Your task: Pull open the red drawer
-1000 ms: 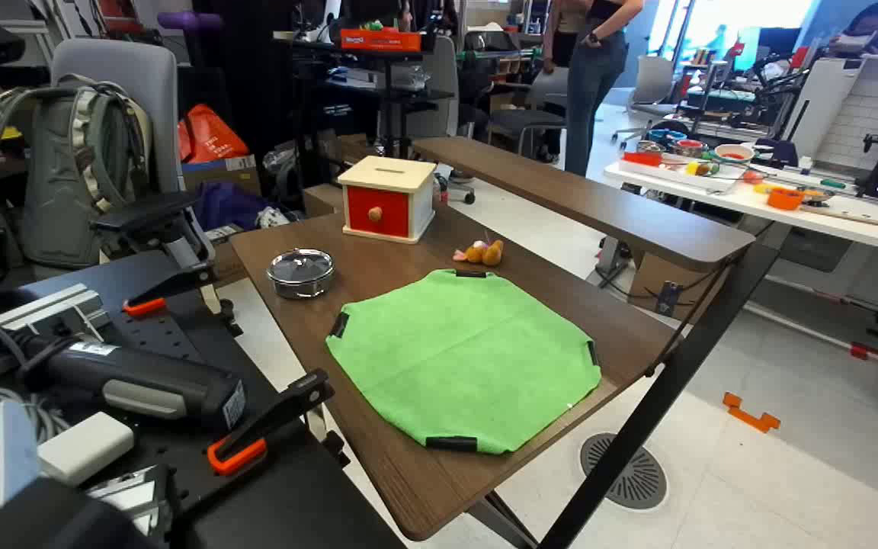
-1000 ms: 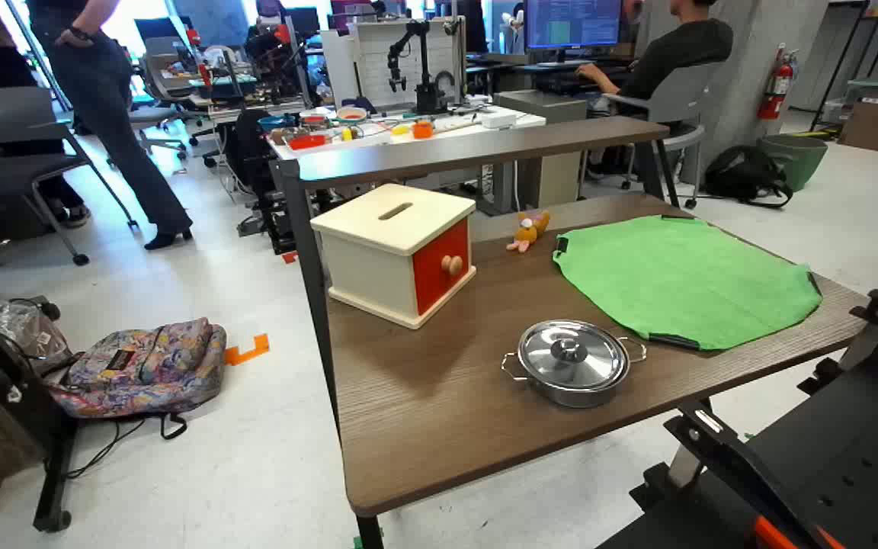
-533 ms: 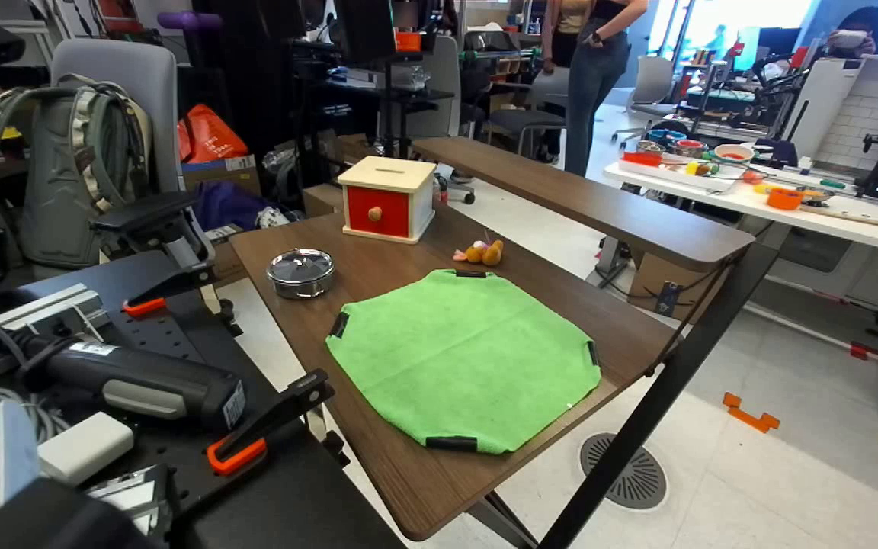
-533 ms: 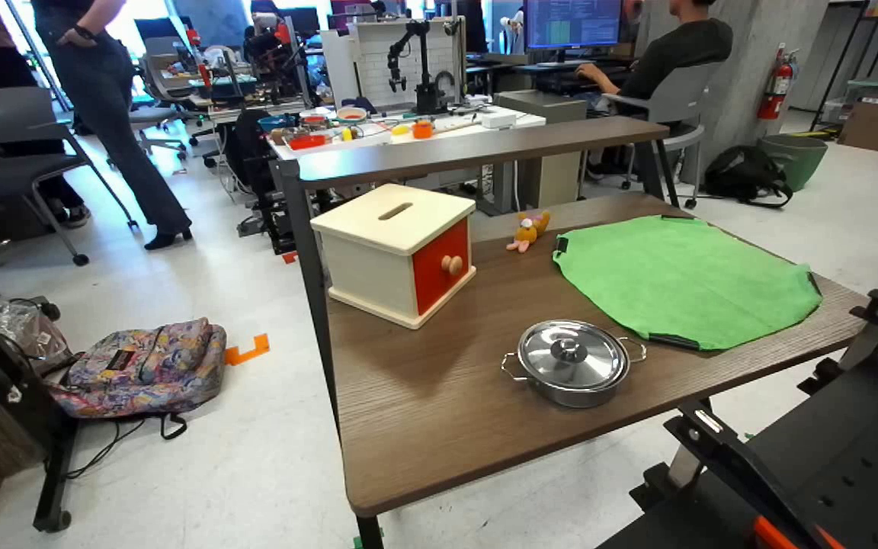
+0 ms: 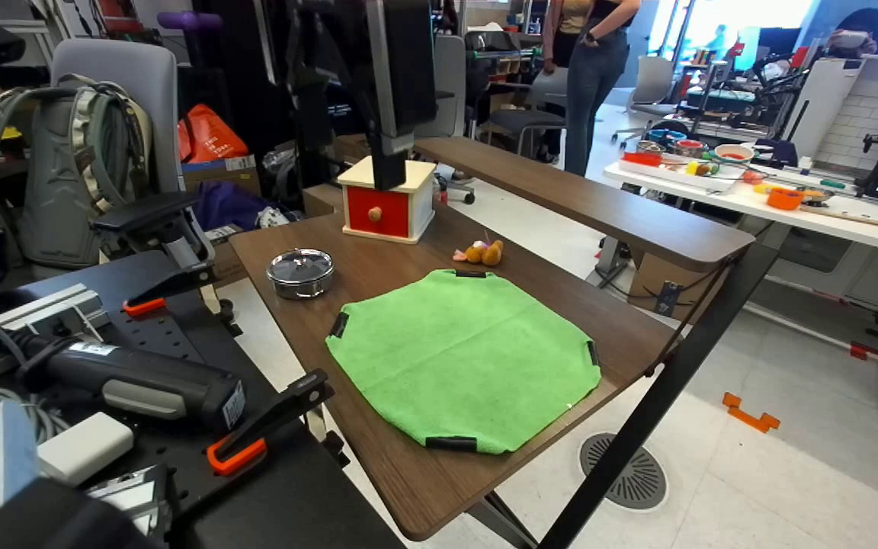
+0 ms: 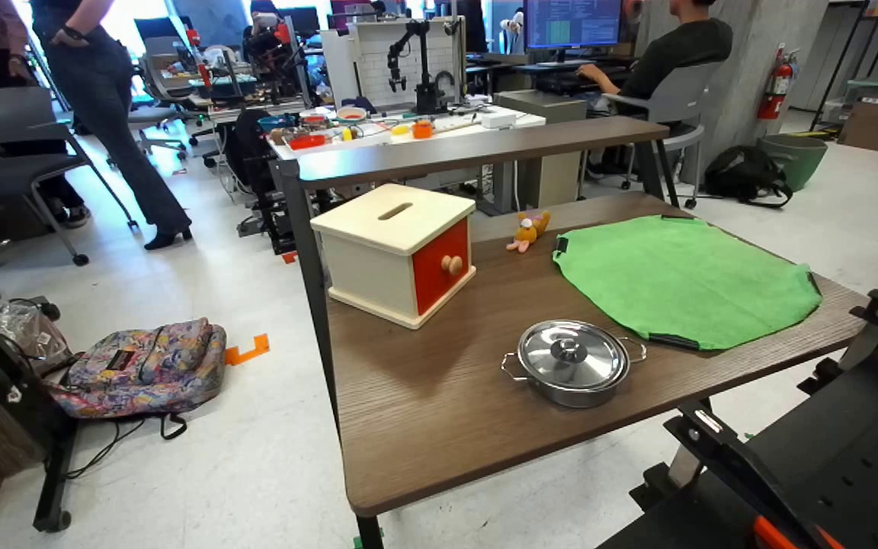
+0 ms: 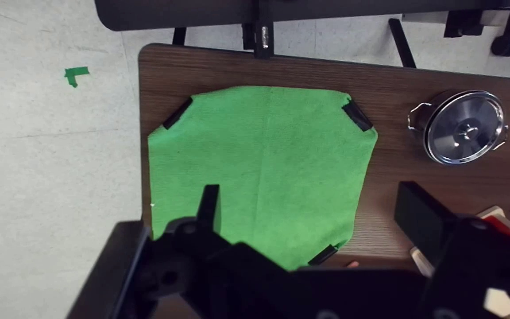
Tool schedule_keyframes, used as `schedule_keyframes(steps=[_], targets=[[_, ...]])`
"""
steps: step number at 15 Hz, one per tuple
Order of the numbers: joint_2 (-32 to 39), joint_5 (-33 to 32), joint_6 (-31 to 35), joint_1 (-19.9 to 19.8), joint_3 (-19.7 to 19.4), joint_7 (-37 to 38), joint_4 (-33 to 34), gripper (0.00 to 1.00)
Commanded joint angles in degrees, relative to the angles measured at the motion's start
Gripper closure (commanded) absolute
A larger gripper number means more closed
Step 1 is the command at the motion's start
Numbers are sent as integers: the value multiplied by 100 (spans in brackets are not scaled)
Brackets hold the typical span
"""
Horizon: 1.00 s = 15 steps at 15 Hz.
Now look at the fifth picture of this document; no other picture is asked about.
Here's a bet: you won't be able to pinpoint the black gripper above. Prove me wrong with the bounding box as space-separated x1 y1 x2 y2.
363 99 421 192

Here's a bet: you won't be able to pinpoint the red drawer with wooden knob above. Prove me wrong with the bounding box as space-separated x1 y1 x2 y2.
345 184 415 242

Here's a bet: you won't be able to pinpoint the red box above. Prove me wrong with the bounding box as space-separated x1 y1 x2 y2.
336 153 442 248

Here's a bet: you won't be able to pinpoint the orange plush toy, pink ears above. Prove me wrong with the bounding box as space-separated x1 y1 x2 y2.
451 234 510 271

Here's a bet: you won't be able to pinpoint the round shiny metal bowl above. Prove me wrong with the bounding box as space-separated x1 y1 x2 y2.
267 248 340 304

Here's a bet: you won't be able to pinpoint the black office chair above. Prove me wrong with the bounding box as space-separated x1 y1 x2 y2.
473 58 574 165

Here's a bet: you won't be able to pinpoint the purple cloth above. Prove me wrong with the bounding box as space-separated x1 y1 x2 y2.
190 177 273 234

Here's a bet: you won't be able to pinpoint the orange bag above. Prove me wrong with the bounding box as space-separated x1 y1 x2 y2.
173 101 253 169

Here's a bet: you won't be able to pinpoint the green microfibre cloth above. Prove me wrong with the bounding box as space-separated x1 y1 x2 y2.
323 265 608 458

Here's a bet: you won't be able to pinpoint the raised wooden desk shelf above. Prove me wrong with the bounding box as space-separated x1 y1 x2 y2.
413 135 758 271

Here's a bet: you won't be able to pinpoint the person in jeans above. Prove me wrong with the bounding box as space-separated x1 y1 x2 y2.
536 0 646 184

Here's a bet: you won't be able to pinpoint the grey office chair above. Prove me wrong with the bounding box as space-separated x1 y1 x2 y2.
49 38 220 300

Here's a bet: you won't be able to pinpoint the cardboard box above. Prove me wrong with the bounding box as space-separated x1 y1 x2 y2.
625 248 729 320

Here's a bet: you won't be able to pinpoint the black and grey handheld device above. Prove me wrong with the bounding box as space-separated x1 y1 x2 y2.
43 339 249 429

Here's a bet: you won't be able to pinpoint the grey backpack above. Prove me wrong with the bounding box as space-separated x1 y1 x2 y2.
0 72 158 274

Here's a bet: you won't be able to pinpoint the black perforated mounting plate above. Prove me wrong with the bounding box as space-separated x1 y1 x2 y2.
0 248 410 549

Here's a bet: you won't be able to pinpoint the round floor drain grate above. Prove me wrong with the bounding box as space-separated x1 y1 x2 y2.
577 429 670 516

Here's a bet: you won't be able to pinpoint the orange block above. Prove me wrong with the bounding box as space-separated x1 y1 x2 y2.
763 184 808 212

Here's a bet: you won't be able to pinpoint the white power adapter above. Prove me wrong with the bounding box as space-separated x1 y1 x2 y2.
35 409 138 491

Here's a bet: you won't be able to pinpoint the orange floor marker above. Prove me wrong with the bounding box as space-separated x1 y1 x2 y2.
719 390 783 440

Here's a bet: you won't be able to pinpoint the white work table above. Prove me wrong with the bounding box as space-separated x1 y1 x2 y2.
600 150 878 263

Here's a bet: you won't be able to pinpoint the white panel board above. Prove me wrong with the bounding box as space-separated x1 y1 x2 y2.
810 52 878 177

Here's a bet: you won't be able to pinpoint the black clamp, orange handle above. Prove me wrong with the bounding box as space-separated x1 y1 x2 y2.
203 369 340 482
116 263 220 324

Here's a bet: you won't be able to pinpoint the black metal desk frame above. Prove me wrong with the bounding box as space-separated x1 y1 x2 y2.
466 224 796 549

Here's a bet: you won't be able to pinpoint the aluminium extrusion rail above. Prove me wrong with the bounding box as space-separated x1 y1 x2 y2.
0 282 110 396

